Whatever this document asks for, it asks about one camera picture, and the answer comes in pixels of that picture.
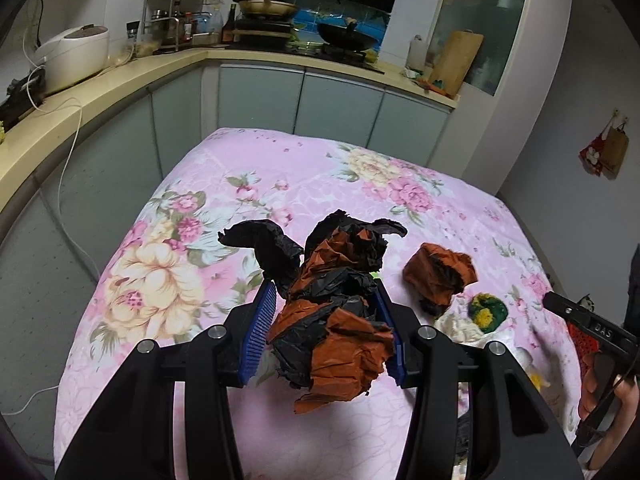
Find white mesh cloth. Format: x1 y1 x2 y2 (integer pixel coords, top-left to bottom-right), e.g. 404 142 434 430
435 310 493 346

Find dark object on countertop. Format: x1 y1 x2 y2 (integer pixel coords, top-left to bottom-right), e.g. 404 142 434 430
0 72 48 126

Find beige kitchen countertop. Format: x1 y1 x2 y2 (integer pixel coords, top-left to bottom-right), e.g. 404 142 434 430
0 45 458 216

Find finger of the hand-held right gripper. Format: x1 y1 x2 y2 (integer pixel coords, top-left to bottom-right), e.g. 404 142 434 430
542 291 582 326

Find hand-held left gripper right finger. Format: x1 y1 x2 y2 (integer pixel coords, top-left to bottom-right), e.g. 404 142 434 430
372 280 586 480

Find pink floral tablecloth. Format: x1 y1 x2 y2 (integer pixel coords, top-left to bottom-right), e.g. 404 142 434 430
57 127 583 480

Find black wok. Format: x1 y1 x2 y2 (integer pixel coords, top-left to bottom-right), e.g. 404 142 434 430
316 17 382 53

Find red plastic mesh basket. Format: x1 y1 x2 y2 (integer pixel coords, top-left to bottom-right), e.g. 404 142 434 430
567 322 603 363

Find gas stove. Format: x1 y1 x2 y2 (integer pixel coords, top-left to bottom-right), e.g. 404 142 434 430
285 40 386 73

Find small orange black cloth bundle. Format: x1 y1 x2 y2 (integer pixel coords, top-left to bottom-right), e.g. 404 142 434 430
402 242 478 311

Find dark sauce bottle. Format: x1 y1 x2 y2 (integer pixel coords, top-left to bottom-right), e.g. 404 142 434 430
221 4 238 45

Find metal spice rack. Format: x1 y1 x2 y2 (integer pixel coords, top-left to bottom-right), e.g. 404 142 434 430
142 0 208 53

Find white rice cooker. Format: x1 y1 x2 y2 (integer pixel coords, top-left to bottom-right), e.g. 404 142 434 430
32 24 111 96

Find black induction cooker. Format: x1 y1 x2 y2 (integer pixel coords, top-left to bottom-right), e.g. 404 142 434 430
232 19 296 43

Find wooden cutting board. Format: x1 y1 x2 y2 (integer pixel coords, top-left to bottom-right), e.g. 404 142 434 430
430 30 485 98

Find black and orange cloth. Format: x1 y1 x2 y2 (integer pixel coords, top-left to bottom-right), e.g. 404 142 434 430
218 210 408 416

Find clear plastic container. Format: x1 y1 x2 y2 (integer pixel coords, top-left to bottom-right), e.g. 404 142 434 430
192 10 223 46

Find person's right hand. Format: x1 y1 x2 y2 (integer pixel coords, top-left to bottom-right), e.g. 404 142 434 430
577 350 626 421

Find grey kitchen base cabinets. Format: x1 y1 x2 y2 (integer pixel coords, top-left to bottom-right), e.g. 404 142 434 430
0 57 451 461

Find person's right forearm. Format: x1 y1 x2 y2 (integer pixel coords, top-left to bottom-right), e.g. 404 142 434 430
585 427 626 473

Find frosted glass door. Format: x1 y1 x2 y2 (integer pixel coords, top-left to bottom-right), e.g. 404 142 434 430
425 0 531 96

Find white power cable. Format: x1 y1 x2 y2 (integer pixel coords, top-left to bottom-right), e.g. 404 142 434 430
0 67 101 416

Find gold pan with lid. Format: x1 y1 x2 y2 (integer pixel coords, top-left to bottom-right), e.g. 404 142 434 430
232 0 298 21

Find white plastic bottle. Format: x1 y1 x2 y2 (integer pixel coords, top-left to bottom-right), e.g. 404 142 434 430
406 35 428 71

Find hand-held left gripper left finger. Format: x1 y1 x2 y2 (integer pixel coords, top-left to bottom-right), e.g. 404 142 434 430
55 280 278 480

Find yellow green crumpled wad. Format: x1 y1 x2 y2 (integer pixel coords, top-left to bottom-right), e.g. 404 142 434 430
467 292 508 333

